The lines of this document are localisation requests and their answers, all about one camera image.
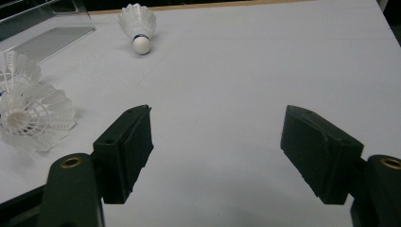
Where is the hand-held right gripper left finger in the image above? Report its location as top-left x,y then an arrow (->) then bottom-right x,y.
93,104 -> 155,205

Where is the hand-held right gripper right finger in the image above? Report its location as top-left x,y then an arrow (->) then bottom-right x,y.
280,104 -> 365,206

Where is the white shuttlecock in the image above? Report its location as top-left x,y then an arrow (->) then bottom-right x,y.
0,49 -> 43,96
116,3 -> 158,56
0,74 -> 78,153

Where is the clear plastic tray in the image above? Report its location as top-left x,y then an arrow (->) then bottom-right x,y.
0,0 -> 97,64

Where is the white table cover sheet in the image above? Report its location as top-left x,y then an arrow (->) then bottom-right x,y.
0,0 -> 401,227

